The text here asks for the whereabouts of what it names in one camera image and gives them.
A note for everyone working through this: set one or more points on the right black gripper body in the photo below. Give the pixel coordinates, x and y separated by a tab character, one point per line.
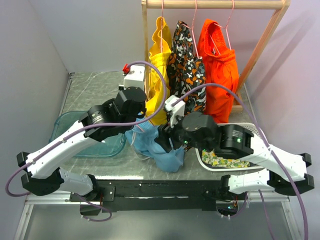
178	135

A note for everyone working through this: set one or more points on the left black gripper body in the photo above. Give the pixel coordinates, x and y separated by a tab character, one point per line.
144	109

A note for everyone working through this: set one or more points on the light blue shorts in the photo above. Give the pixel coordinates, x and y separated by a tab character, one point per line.
165	161

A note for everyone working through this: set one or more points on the pink wire hanger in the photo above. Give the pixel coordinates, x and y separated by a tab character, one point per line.
140	140

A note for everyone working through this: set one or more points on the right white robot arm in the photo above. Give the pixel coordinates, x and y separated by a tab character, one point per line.
282	172

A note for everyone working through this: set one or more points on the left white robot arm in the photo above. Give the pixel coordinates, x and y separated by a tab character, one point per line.
44	174

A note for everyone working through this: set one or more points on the yellow shorts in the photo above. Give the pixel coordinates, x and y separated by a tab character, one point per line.
159	60

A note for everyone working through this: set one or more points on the camouflage print shorts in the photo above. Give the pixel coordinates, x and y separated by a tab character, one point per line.
185	70

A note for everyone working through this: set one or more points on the orange shorts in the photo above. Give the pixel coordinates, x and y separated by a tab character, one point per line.
220	68

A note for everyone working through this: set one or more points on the pink hanger under yellow shorts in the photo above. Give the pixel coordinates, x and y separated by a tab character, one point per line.
162	24

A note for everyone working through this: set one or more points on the pink hanger under camouflage shorts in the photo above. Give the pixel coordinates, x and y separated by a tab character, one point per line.
192	29

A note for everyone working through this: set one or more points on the lemon print cloth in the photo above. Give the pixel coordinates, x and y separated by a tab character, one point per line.
214	161

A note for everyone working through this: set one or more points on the white perforated basket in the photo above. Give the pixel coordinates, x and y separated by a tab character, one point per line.
249	126

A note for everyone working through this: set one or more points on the teal plastic basin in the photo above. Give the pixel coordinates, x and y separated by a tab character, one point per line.
77	145

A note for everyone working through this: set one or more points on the wooden clothes rack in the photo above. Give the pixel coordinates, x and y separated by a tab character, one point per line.
279	8

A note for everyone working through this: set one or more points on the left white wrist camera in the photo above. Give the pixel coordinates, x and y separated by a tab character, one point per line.
134	76

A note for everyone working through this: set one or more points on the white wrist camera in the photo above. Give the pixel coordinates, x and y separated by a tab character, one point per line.
134	76
175	110

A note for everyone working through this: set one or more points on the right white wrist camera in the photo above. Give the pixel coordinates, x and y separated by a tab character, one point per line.
175	110

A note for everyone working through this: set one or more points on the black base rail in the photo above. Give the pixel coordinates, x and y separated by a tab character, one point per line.
148	195

